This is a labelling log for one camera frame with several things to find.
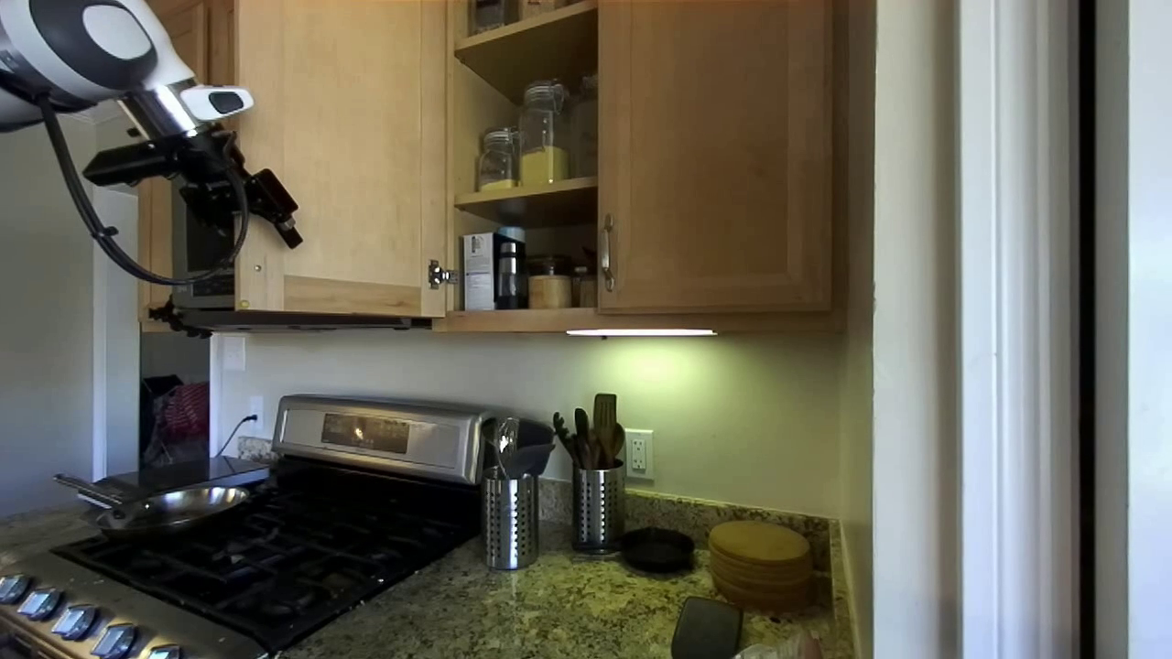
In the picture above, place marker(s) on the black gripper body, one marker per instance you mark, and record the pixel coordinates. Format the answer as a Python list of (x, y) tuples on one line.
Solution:
[(241, 183)]

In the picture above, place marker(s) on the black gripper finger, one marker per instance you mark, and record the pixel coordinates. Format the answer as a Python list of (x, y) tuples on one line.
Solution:
[(188, 260), (220, 260)]

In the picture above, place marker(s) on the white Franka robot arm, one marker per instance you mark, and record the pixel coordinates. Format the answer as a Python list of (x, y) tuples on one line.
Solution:
[(60, 49)]

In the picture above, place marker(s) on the steel frying pan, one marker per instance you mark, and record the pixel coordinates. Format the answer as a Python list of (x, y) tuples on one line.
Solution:
[(185, 503)]

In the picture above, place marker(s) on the white box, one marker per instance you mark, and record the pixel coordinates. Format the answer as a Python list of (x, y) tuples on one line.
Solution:
[(476, 271)]

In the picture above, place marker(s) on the small glass jar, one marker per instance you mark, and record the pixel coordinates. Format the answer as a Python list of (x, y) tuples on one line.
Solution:
[(495, 165)]

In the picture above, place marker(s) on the black canister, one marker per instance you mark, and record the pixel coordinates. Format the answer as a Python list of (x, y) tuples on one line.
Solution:
[(509, 270)]

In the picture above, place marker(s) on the stainless steel gas stove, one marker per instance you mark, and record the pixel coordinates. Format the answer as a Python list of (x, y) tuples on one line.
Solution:
[(304, 552)]

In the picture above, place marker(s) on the glass jar with yellow contents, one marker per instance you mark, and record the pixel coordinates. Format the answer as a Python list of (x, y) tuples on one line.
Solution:
[(545, 147)]

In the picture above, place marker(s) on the short beige jar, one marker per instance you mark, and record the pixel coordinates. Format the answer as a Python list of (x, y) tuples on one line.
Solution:
[(552, 292)]

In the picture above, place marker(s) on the steel ladle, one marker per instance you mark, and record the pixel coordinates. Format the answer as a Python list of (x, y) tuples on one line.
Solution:
[(501, 443)]

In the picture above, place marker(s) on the small dark jar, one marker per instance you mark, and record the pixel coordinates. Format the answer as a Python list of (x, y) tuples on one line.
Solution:
[(583, 285)]

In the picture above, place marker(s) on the dark grey spatula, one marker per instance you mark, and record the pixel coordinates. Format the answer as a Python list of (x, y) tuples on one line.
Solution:
[(531, 443)]

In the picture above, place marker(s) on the silver stove knob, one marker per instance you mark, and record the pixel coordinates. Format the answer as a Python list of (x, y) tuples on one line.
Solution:
[(76, 623), (39, 607), (158, 652), (117, 639), (9, 586)]

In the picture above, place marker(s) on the black slotted turner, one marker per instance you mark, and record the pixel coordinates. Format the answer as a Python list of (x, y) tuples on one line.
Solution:
[(565, 436)]

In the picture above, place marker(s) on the perforated steel utensil holder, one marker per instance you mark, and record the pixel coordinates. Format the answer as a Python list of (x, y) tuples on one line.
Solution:
[(600, 508), (509, 525)]

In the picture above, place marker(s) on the black cooking utensil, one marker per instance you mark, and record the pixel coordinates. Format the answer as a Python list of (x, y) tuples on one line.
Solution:
[(583, 436)]

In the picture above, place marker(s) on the wooden cooking utensil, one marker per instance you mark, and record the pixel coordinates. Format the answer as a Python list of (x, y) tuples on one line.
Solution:
[(607, 427)]

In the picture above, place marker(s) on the under cabinet light strip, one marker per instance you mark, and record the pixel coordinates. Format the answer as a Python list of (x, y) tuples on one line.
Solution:
[(639, 330)]

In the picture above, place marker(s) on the wooden raised panel cabinet door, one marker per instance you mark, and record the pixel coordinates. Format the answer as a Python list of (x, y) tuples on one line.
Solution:
[(716, 147)]

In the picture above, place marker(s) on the small black bowl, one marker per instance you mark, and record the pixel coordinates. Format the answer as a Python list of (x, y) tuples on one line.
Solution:
[(658, 552)]

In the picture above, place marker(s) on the dark sponge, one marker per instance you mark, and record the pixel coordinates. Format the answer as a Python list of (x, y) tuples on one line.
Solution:
[(705, 629)]

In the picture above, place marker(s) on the stacked wooden bowls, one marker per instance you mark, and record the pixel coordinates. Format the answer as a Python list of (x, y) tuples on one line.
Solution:
[(760, 562)]

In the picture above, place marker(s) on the wooden neighbouring wall cabinet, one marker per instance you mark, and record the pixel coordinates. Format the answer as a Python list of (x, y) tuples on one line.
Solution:
[(154, 242)]

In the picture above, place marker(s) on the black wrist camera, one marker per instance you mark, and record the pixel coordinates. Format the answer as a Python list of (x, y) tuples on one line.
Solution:
[(133, 161)]

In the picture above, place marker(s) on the white wall outlet with plug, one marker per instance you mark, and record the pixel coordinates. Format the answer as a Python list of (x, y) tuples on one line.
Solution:
[(255, 421)]

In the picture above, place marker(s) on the wooden wall cabinet with shelves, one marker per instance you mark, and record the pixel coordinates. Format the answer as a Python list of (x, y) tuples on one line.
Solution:
[(525, 193)]

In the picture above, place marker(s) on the white door frame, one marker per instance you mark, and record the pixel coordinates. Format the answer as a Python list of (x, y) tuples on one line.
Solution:
[(1020, 330)]

